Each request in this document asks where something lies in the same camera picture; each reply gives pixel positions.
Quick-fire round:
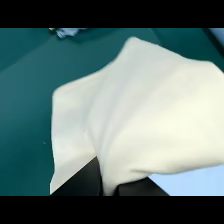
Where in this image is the cream T-shirt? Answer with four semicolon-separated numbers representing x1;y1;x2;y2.
49;35;224;197

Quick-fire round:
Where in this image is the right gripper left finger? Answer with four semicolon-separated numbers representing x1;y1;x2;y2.
53;155;104;197

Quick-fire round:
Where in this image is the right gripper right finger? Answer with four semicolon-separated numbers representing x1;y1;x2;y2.
116;177;170;197

